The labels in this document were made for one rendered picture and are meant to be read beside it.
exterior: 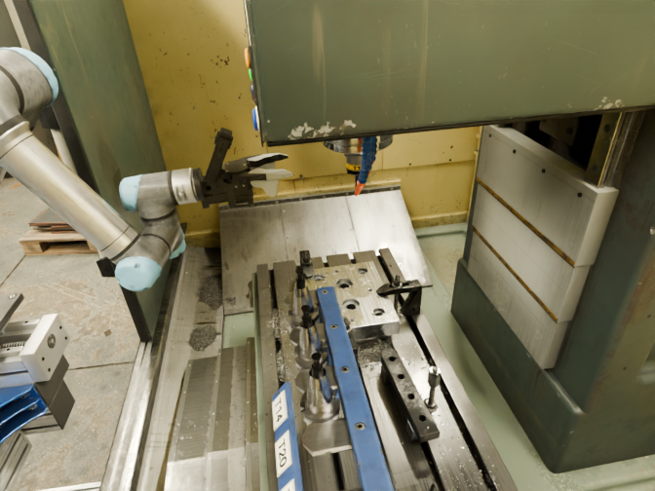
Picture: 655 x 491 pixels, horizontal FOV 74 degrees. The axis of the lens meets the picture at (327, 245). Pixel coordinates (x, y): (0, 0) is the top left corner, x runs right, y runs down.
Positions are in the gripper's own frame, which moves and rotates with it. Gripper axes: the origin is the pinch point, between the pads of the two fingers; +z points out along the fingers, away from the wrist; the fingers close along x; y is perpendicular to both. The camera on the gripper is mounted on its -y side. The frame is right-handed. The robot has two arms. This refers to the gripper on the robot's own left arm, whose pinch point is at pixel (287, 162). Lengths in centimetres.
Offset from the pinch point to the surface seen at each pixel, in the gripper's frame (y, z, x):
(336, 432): 23, -1, 51
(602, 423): 65, 67, 36
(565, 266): 25, 58, 21
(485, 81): -20.5, 27.3, 32.8
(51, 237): 124, -177, -230
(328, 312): 22.3, 3.0, 25.5
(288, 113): -19.7, -0.2, 32.6
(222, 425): 69, -28, 11
